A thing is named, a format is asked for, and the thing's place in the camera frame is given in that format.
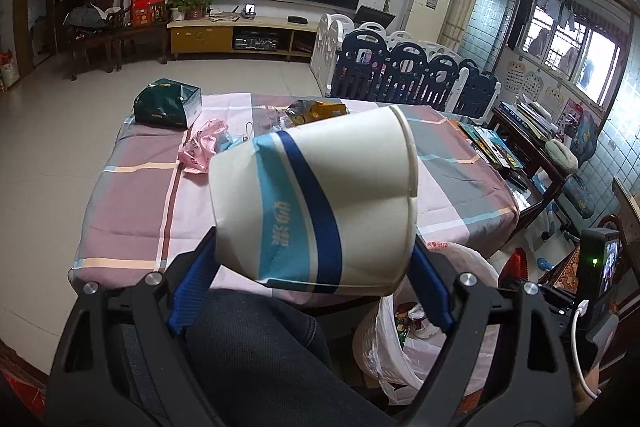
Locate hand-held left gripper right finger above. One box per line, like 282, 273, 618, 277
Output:
400, 241, 576, 427

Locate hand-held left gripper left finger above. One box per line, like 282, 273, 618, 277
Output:
45, 227, 226, 427

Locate white printed plastic bin liner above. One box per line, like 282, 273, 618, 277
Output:
372, 241, 501, 405

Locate white lattice trash bin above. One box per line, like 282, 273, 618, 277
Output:
352, 302, 401, 390

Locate white paper cup blue stripes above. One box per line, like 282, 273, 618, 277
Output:
207, 104, 420, 297

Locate pink plastic bag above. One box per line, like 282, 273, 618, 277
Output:
178, 118, 230, 174

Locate blue face mask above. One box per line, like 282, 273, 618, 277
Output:
215, 134, 251, 155

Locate yellow snack packet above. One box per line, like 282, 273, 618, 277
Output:
285, 99, 348, 128

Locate person's leg in jeans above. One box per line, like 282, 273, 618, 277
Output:
185, 289, 401, 427

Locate pink grey plaid tablecloth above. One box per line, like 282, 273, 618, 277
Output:
67, 93, 521, 308

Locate grey cushion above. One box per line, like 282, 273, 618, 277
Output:
545, 139, 580, 170

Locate dark wooden side table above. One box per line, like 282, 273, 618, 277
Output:
487, 107, 581, 218

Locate row of picture books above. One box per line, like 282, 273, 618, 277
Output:
457, 119, 526, 170

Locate stack of books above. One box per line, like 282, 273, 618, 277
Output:
500, 99, 556, 138

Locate dark green box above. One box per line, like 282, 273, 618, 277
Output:
133, 78, 202, 129

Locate window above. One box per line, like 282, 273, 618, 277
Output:
520, 0, 623, 108

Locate dark blue baby fence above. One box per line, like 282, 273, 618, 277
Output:
334, 29, 501, 118

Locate yellow wooden television cabinet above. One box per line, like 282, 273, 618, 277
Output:
166, 14, 321, 60

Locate black audio receiver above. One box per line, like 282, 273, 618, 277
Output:
232, 28, 280, 52

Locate white baby fence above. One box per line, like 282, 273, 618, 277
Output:
310, 13, 401, 95

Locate hanging clothes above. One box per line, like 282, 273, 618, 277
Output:
520, 0, 576, 32

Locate black screen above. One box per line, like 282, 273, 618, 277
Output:
352, 5, 396, 28

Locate red gift box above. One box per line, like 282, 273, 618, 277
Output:
131, 0, 168, 28

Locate red bag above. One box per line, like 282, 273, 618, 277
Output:
0, 49, 21, 90

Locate green potted plant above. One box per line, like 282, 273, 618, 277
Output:
170, 0, 213, 22

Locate dark bag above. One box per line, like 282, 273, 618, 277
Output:
64, 4, 108, 30

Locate white cable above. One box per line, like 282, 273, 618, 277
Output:
570, 299, 601, 397

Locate wall charts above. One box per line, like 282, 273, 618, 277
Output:
505, 62, 566, 108

